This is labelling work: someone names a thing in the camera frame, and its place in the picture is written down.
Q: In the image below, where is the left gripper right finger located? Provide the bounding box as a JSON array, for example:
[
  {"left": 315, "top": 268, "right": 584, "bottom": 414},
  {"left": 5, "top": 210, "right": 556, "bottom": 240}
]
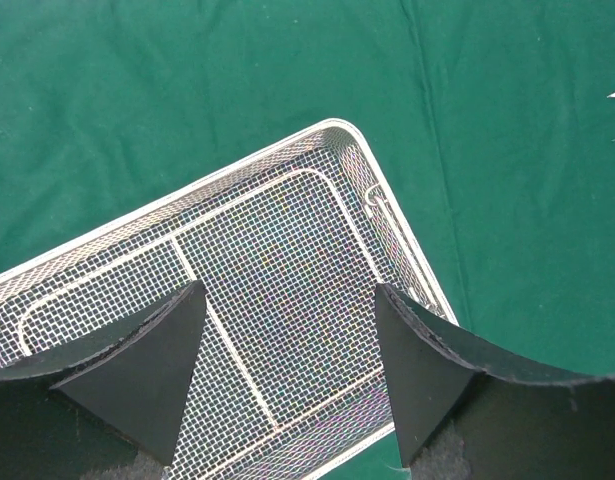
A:
[{"left": 375, "top": 284, "right": 615, "bottom": 479}]

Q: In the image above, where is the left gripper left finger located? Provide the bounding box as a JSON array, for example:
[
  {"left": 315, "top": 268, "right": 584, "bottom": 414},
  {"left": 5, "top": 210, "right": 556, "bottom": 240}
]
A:
[{"left": 0, "top": 280, "right": 206, "bottom": 479}]

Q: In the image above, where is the green surgical cloth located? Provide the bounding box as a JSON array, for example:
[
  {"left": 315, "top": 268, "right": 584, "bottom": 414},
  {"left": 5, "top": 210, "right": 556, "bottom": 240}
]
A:
[{"left": 0, "top": 1, "right": 615, "bottom": 479}]

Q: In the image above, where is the metal mesh tray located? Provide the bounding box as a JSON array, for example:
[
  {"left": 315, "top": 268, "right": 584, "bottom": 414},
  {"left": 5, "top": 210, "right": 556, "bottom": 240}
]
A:
[{"left": 0, "top": 119, "right": 454, "bottom": 479}]

